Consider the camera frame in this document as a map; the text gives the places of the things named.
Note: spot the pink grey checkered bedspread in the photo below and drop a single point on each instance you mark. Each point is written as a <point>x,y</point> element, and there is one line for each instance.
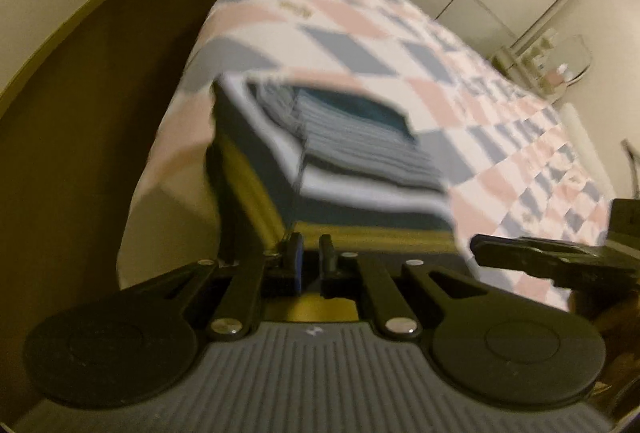
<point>509,166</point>

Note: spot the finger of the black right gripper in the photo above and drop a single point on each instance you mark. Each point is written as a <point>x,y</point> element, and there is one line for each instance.
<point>568,265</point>

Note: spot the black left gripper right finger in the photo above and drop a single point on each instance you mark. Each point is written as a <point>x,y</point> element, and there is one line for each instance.
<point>504,350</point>

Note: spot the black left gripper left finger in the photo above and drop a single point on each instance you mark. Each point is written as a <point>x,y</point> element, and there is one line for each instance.
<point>141,341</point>

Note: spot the dark striped sweater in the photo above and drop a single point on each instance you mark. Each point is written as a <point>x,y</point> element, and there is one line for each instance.
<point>290,158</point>

